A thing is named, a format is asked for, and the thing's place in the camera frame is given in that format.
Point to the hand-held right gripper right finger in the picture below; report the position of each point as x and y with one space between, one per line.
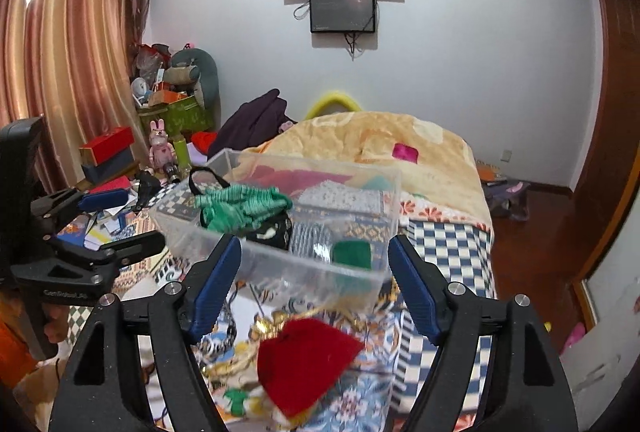
414 292

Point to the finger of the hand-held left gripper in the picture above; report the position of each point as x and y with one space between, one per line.
125 247
102 199

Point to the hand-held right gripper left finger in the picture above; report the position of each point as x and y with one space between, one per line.
215 284

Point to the clear plastic storage bin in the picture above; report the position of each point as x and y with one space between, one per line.
280 269

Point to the person's left hand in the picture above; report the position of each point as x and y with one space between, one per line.
56 319

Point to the red folder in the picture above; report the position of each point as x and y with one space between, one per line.
110 187

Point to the pile of books and papers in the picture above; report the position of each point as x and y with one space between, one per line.
102 224

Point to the dark blue box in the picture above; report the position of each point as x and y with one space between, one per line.
110 167

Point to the patterned bed sheet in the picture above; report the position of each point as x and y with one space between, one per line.
450 257

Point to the red box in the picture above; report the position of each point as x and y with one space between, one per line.
107 145

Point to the green folded cloth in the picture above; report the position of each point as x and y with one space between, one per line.
352 254

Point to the black sock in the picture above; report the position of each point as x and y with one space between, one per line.
272 232

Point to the pink rabbit toy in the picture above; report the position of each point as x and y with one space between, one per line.
161 147

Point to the green striped cloth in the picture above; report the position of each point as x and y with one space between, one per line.
235 207

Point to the green bottle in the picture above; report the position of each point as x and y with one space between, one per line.
182 157

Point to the grey patterned cloth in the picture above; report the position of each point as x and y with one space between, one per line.
310 242

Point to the teal cloth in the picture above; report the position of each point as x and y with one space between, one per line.
380 184

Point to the white dotted cloth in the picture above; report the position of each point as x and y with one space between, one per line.
345 199

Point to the yellow floral blanket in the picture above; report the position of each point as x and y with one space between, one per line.
440 177

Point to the green cardboard box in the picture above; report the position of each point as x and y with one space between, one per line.
185 115

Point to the purple bag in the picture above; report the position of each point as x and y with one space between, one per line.
510 202

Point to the dark red cloth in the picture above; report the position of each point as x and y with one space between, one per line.
295 177

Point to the striped brown curtain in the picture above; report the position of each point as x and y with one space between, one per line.
65 42

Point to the pink cloth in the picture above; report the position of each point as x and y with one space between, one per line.
405 152

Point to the orange item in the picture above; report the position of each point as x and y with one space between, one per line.
487 172

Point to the grey green plush toy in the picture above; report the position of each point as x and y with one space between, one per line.
192 72

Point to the dark purple garment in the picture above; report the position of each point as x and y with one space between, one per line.
250 122

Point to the white board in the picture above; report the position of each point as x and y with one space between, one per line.
605 337

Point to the yellow curved cushion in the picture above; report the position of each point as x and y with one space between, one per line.
332 101

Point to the wooden wardrobe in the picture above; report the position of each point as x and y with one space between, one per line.
612 112

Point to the white wall socket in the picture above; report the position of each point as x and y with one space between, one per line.
507 157

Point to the small black wall monitor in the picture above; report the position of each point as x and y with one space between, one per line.
342 11

